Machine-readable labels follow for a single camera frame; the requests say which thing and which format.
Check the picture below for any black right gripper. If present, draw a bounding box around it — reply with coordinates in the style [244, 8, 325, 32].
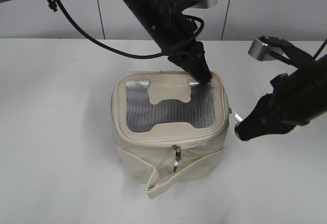
[235, 72, 326, 141]

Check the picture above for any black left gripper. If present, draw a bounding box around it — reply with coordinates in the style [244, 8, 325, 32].
[168, 41, 212, 83]

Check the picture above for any cream canvas zipper bag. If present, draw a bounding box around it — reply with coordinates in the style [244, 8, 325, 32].
[111, 72, 229, 199]

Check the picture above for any silver zipper pull with ring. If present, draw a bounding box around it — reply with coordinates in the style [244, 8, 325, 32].
[172, 145, 181, 173]

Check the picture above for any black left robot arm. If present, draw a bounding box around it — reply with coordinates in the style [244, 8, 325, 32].
[1, 0, 217, 84]

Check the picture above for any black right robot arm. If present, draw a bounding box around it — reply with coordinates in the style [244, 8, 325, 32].
[235, 36, 326, 141]

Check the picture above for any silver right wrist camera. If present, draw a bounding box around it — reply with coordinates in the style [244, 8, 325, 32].
[248, 36, 293, 65]

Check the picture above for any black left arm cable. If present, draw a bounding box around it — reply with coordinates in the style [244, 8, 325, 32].
[42, 0, 205, 59]

